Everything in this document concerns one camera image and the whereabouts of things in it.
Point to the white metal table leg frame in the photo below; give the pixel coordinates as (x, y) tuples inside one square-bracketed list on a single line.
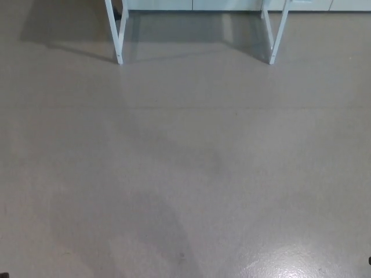
[(274, 43), (119, 43)]

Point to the white cabinet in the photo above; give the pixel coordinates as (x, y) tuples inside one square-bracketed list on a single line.
[(232, 4)]

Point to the small black floor wedge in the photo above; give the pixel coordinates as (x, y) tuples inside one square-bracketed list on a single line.
[(116, 13)]

